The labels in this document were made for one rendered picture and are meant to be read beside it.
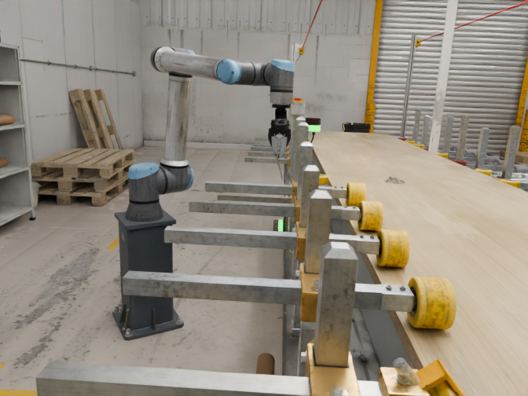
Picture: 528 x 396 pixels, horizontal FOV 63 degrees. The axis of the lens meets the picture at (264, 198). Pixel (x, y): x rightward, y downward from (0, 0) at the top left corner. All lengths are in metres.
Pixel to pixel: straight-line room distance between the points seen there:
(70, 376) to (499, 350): 0.58
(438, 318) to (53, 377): 0.53
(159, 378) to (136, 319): 1.92
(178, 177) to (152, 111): 7.41
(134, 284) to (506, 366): 0.56
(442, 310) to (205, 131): 8.94
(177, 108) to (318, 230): 1.63
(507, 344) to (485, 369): 0.09
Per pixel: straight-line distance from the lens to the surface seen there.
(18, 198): 4.63
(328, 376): 0.50
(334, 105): 9.52
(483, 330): 0.81
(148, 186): 2.24
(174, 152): 2.29
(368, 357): 1.19
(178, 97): 2.24
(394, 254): 0.95
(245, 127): 9.43
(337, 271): 0.46
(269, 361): 2.09
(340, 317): 0.49
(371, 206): 1.19
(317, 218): 0.70
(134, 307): 2.39
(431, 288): 0.73
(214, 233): 0.94
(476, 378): 0.69
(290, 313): 1.17
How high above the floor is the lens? 1.26
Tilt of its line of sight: 14 degrees down
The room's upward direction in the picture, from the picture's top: 2 degrees clockwise
